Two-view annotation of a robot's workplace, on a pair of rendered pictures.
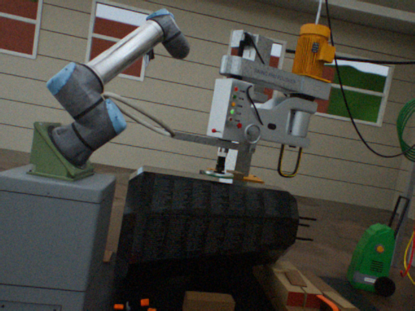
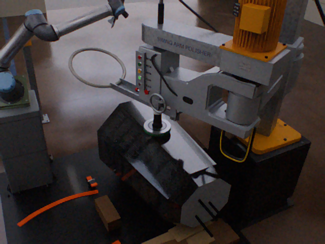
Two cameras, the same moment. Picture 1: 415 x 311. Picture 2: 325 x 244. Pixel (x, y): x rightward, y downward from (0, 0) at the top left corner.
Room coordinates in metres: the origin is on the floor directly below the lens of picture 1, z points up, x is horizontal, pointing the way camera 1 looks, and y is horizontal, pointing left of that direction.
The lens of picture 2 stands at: (2.27, -1.97, 2.34)
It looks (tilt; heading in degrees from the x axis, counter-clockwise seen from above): 33 degrees down; 74
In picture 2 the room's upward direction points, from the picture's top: 2 degrees clockwise
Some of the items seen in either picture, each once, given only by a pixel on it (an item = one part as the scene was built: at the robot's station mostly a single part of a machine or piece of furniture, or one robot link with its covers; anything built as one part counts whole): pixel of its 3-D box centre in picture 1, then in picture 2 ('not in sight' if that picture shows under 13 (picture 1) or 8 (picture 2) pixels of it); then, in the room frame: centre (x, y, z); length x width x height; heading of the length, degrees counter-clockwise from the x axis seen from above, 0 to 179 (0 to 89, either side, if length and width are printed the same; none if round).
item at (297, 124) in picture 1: (296, 124); (242, 103); (3.26, -0.45, 1.33); 0.19 x 0.19 x 0.20
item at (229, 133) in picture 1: (238, 114); (167, 78); (2.93, 0.02, 1.30); 0.36 x 0.22 x 0.45; 125
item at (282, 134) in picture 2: (234, 175); (260, 129); (3.76, -0.03, 0.76); 0.49 x 0.49 x 0.05; 11
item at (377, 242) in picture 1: (377, 240); not in sight; (3.58, -1.40, 0.43); 0.35 x 0.35 x 0.87; 86
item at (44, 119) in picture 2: not in sight; (32, 81); (1.83, 1.75, 0.54); 0.20 x 0.20 x 1.09; 11
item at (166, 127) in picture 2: (218, 173); (157, 125); (2.88, 0.09, 0.86); 0.21 x 0.21 x 0.01
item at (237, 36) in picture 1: (242, 40); not in sight; (3.74, 0.12, 2.00); 0.20 x 0.18 x 0.15; 11
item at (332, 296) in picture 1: (338, 300); not in sight; (2.83, -0.92, 0.11); 0.25 x 0.10 x 0.01; 25
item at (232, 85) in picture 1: (231, 103); (140, 70); (2.75, 0.08, 1.35); 0.08 x 0.03 x 0.28; 125
